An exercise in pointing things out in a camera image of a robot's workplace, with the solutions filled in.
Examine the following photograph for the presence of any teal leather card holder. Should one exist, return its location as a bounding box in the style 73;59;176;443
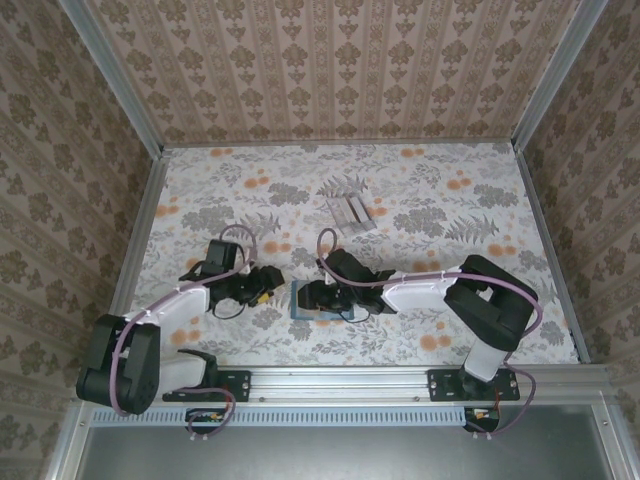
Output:
290;278;359;324

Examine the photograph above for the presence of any clear acrylic card stand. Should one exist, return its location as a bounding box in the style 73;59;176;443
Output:
325;194;377;234

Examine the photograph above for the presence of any black connector board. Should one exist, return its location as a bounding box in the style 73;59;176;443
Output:
185;407;227;435
463;407;502;435

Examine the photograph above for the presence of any grey metal panel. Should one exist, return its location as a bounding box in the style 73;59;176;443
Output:
79;423;604;480

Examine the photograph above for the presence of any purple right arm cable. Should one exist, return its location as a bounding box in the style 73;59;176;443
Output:
318;227;545;441

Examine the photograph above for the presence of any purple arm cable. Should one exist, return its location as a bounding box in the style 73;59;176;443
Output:
318;227;545;441
115;223;259;445

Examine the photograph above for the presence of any aluminium mounting rail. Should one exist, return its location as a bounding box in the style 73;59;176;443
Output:
74;364;616;407

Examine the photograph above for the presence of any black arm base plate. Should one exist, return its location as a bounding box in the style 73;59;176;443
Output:
429;368;521;403
162;369;251;403

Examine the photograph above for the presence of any aluminium frame bar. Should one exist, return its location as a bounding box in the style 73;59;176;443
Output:
58;0;167;157
45;399;96;480
588;399;629;480
162;141;517;150
512;0;615;151
513;141;595;365
110;147;174;321

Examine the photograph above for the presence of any white slotted cable duct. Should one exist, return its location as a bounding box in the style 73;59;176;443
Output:
91;404;504;429

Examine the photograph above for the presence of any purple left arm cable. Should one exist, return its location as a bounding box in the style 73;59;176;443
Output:
115;223;259;445

